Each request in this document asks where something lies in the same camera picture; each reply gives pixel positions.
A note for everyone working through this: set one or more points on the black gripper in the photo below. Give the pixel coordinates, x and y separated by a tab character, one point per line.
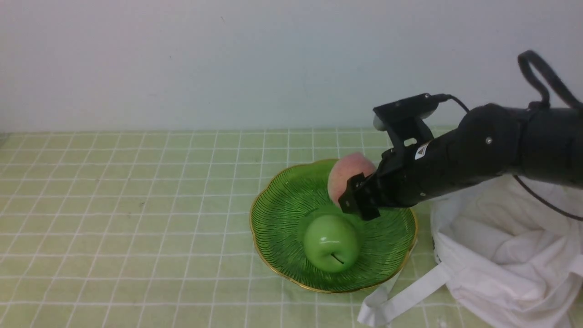
401	180

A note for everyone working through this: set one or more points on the pink peach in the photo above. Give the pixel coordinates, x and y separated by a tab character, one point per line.
346	167

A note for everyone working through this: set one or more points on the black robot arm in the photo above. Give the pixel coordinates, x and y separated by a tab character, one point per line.
490	141

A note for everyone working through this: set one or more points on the white cloth bag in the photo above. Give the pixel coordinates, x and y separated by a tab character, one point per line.
503	255

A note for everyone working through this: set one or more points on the green apple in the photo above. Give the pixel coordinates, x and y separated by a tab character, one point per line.
331	243

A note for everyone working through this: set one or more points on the green checked tablecloth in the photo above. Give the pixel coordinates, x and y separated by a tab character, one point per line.
151	229

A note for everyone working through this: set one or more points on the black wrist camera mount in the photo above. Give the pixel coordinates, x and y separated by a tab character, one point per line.
403	120

